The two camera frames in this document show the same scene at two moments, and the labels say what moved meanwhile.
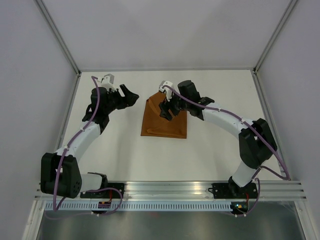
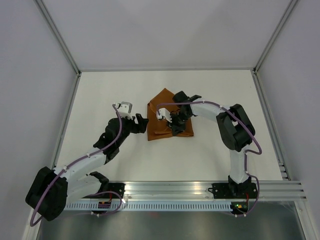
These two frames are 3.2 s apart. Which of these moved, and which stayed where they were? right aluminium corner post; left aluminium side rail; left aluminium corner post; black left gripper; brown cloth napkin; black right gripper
Moved: black right gripper; black left gripper; brown cloth napkin
Stayed: left aluminium side rail; right aluminium corner post; left aluminium corner post
